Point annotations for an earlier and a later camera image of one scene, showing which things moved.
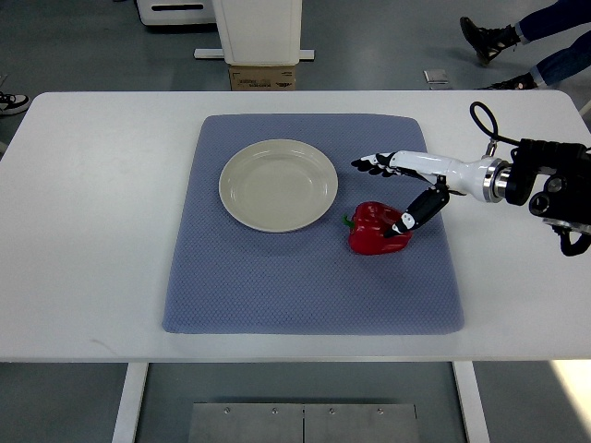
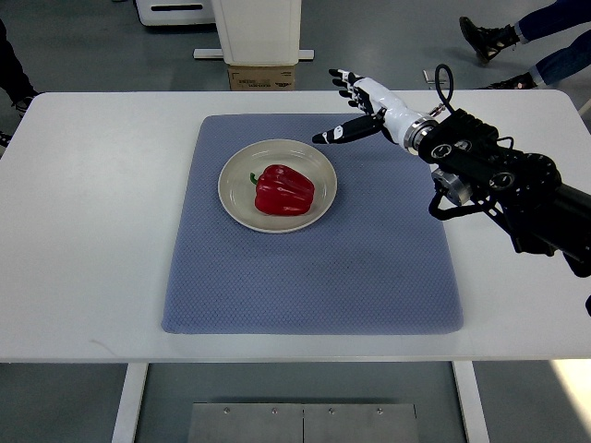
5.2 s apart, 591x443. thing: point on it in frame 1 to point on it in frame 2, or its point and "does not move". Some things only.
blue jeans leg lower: x=572 y=60 does not move
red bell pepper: x=369 y=224 to x=283 y=191
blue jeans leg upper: x=560 y=16 does not move
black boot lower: x=524 y=82 does not move
